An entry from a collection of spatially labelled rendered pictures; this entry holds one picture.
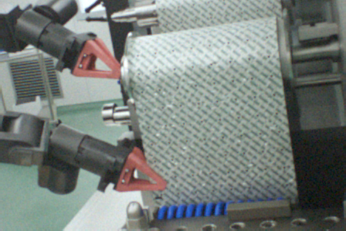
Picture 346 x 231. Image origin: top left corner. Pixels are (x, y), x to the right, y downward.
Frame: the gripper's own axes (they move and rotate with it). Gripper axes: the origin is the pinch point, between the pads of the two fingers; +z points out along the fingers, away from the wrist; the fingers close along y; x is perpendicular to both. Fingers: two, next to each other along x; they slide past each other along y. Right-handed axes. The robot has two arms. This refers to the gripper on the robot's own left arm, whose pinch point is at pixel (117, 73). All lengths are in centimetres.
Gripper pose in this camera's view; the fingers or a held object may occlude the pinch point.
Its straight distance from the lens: 105.4
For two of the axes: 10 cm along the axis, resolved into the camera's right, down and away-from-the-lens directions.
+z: 8.7, 4.6, -1.6
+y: -2.7, 1.9, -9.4
